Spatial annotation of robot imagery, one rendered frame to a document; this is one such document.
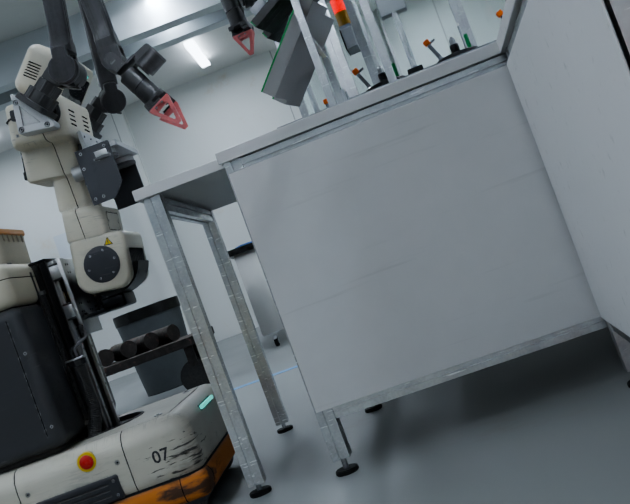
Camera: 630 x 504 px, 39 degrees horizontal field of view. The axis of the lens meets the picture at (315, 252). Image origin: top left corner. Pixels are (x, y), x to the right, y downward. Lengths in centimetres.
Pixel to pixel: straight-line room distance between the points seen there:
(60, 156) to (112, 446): 84
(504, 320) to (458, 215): 27
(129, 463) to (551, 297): 114
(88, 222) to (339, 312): 80
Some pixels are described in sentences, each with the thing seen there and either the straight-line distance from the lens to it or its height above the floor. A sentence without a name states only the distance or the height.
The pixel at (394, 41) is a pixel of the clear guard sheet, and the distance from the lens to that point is 429.
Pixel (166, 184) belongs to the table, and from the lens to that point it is 231.
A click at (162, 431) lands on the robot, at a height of 25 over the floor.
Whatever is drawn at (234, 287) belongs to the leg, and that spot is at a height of 54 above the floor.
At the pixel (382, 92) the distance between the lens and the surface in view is 215.
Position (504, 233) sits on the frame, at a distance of 213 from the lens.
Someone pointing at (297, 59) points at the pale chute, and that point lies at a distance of 251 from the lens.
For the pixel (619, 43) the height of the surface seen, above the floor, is 63.
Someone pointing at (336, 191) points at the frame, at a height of 66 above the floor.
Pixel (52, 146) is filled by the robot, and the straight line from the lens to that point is 264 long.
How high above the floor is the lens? 51
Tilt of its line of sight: 1 degrees up
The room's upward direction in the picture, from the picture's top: 20 degrees counter-clockwise
